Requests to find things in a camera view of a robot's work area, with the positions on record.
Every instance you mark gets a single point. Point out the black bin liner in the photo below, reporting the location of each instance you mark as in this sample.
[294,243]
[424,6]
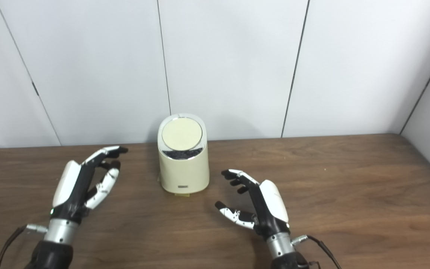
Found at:
[182,153]

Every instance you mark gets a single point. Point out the black wall seam clip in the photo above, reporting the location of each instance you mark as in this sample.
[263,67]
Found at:
[35,89]

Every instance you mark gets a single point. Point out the cream-colored bin body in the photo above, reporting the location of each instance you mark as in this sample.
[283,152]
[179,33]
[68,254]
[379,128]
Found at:
[183,172]

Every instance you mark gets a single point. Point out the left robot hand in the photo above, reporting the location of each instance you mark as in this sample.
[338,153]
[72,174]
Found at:
[75,186]

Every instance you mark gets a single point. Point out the cream round bin lid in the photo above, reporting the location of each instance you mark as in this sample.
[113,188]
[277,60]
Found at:
[182,133]

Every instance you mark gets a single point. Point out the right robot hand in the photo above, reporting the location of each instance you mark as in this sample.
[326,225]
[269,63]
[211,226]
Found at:
[271,203]

